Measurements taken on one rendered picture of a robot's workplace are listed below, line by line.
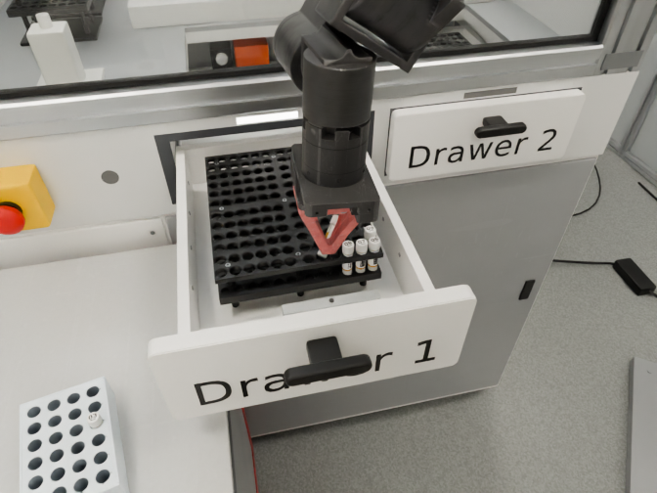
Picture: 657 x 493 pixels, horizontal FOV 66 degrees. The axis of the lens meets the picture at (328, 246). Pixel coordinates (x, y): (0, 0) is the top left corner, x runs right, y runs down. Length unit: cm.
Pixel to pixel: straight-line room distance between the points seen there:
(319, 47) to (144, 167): 37
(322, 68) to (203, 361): 26
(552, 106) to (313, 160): 47
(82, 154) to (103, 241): 15
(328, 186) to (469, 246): 56
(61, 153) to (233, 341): 39
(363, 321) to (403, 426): 100
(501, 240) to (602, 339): 85
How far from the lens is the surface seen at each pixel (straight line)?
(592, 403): 163
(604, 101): 90
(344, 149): 42
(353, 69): 39
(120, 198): 76
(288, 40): 47
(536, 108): 81
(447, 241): 93
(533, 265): 109
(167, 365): 45
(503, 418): 151
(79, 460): 57
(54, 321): 74
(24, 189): 71
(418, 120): 73
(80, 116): 70
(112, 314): 71
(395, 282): 60
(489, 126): 75
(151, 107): 68
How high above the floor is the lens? 128
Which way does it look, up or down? 44 degrees down
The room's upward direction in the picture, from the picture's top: straight up
